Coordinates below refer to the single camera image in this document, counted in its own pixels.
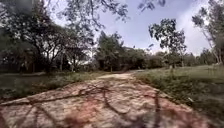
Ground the shaded grass area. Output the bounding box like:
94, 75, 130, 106
0, 70, 111, 103

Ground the wood of trees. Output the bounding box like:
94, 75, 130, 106
0, 0, 201, 74

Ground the green grass lawn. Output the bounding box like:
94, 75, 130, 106
131, 64, 224, 128

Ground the tall pale-trunk tree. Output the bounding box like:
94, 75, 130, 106
191, 0, 224, 66

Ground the slender leafy tree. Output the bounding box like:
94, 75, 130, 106
148, 18, 188, 69

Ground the red brick path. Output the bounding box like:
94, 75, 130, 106
0, 72, 215, 128

